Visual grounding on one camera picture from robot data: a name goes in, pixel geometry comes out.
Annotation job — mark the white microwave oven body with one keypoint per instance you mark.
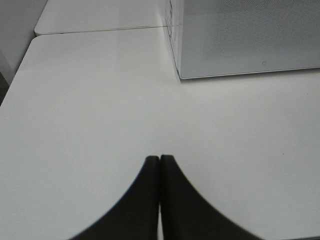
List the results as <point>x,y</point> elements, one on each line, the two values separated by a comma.
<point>174,11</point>

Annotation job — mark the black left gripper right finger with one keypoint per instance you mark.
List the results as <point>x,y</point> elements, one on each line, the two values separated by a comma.
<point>186,215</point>

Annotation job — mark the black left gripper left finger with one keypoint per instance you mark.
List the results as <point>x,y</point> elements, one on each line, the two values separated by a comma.
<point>135,216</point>

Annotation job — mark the white microwave door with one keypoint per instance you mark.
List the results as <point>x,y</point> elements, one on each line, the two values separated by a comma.
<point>232,37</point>

